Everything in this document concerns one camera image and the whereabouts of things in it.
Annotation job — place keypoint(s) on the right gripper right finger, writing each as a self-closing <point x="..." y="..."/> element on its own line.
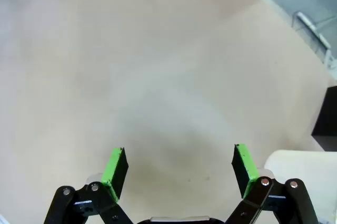
<point x="246" y="171"/>

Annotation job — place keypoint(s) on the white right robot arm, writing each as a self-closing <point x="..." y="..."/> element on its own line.
<point x="310" y="166"/>

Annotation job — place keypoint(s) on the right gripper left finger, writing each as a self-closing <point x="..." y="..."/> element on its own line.
<point x="114" y="174"/>

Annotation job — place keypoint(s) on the black open box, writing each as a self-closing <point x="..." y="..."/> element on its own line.
<point x="327" y="118"/>

